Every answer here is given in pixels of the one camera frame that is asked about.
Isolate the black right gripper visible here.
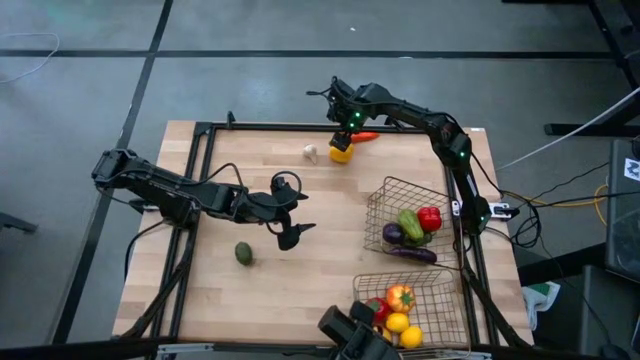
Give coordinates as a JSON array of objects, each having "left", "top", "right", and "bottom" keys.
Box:
[{"left": 327, "top": 75, "right": 386, "bottom": 153}]

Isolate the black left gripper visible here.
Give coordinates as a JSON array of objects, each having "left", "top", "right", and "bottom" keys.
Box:
[{"left": 230, "top": 189, "right": 317, "bottom": 252}]

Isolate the yellow bell pepper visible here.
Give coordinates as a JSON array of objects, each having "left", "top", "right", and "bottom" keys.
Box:
[{"left": 328, "top": 142, "right": 356, "bottom": 165}]

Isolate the gold wire basket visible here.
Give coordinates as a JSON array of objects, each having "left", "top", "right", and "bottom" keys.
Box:
[
  {"left": 352, "top": 269, "right": 471, "bottom": 351},
  {"left": 363, "top": 175, "right": 462, "bottom": 269}
]

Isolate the dark purple round vegetable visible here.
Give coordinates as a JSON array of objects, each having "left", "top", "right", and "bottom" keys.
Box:
[{"left": 382, "top": 222, "right": 406, "bottom": 246}]

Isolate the light green bell pepper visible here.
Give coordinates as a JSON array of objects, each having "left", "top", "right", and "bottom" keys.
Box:
[{"left": 397, "top": 208, "right": 425, "bottom": 242}]

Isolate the red bell pepper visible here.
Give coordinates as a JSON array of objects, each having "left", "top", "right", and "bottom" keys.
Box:
[{"left": 416, "top": 205, "right": 444, "bottom": 234}]

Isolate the long purple eggplant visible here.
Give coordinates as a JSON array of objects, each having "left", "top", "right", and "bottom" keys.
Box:
[{"left": 385, "top": 244, "right": 439, "bottom": 265}]

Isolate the dark green cucumber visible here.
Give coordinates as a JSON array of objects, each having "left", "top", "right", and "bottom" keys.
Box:
[{"left": 403, "top": 232, "right": 434, "bottom": 248}]

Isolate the red tomato with green stem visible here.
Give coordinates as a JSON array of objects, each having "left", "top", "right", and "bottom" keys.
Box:
[{"left": 364, "top": 296, "right": 394, "bottom": 325}]

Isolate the yellow lemon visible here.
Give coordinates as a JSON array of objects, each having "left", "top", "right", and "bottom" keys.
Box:
[
  {"left": 398, "top": 325, "right": 425, "bottom": 350},
  {"left": 384, "top": 312, "right": 411, "bottom": 335}
]

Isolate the dark green avocado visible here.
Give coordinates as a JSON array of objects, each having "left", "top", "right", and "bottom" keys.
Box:
[{"left": 234, "top": 241, "right": 254, "bottom": 267}]

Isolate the black boxy device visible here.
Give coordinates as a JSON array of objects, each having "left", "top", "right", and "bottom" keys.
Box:
[{"left": 317, "top": 299, "right": 401, "bottom": 360}]

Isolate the black metal floor stand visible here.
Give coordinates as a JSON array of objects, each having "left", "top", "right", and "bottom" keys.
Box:
[{"left": 502, "top": 0, "right": 640, "bottom": 137}]

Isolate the black horizontal beam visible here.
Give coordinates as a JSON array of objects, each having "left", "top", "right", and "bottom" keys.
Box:
[{"left": 0, "top": 338, "right": 640, "bottom": 360}]

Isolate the white and green cloth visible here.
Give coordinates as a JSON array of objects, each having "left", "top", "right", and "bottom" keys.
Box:
[{"left": 521, "top": 280, "right": 562, "bottom": 331}]

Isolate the black stand foot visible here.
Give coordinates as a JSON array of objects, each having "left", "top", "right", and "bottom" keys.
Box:
[{"left": 0, "top": 211, "right": 39, "bottom": 235}]

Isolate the dark grey box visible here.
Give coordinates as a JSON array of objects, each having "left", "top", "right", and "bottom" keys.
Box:
[{"left": 603, "top": 138, "right": 640, "bottom": 284}]

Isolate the black equipment case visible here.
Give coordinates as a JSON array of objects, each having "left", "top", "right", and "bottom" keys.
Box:
[{"left": 517, "top": 242, "right": 640, "bottom": 360}]

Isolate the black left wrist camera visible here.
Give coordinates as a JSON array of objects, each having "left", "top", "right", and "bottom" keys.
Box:
[{"left": 271, "top": 175, "right": 297, "bottom": 197}]

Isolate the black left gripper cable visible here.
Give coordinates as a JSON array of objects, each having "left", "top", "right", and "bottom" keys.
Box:
[{"left": 268, "top": 170, "right": 304, "bottom": 209}]

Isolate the black metal table frame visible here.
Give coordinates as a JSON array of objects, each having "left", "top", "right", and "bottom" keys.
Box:
[{"left": 167, "top": 119, "right": 501, "bottom": 351}]

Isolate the silver mounting bracket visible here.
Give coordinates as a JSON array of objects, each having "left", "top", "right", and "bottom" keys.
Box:
[
  {"left": 449, "top": 199, "right": 521, "bottom": 222},
  {"left": 128, "top": 197, "right": 174, "bottom": 215}
]

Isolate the black diagonal frame strut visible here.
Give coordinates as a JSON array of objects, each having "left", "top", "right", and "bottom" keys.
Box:
[
  {"left": 117, "top": 224, "right": 196, "bottom": 341},
  {"left": 459, "top": 254, "right": 534, "bottom": 349}
]

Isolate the black power cable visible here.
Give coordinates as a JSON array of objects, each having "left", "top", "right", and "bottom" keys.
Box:
[{"left": 123, "top": 218, "right": 169, "bottom": 281}]

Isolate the black cable bundle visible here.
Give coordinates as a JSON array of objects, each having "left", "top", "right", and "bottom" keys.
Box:
[{"left": 509, "top": 202, "right": 544, "bottom": 250}]

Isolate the thick white cable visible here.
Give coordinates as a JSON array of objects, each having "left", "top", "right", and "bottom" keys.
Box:
[{"left": 494, "top": 85, "right": 640, "bottom": 172}]

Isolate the yellow cable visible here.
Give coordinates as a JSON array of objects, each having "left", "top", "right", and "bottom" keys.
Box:
[{"left": 502, "top": 183, "right": 609, "bottom": 227}]

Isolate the thin white floor cable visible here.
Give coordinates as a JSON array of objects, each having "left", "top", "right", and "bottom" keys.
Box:
[{"left": 0, "top": 32, "right": 61, "bottom": 85}]

